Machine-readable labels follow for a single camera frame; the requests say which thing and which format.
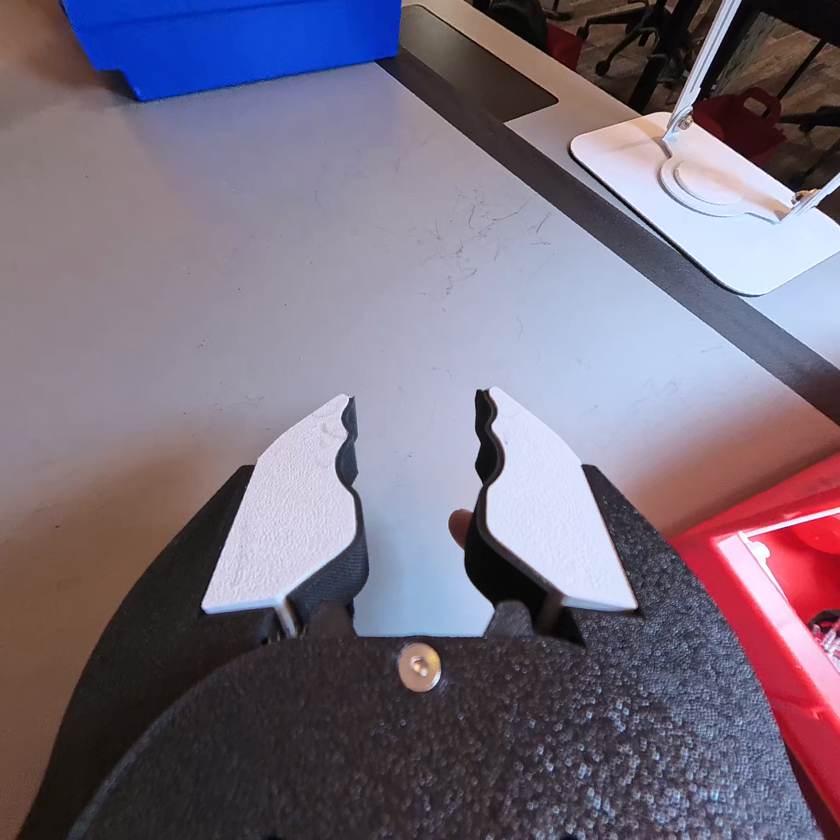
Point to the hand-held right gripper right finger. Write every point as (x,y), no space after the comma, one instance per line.
(551,525)

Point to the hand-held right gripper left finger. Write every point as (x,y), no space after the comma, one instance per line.
(289,518)

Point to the red storage bin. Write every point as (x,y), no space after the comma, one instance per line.
(741,590)

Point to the blue storage bin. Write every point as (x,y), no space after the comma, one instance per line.
(229,39)

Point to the person's right hand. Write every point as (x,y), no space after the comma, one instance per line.
(461,528)

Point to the white board stand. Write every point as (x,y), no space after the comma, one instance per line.
(722,236)

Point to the red fabric tote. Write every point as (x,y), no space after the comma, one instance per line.
(741,124)

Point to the red floor bag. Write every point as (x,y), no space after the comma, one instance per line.
(564,46)

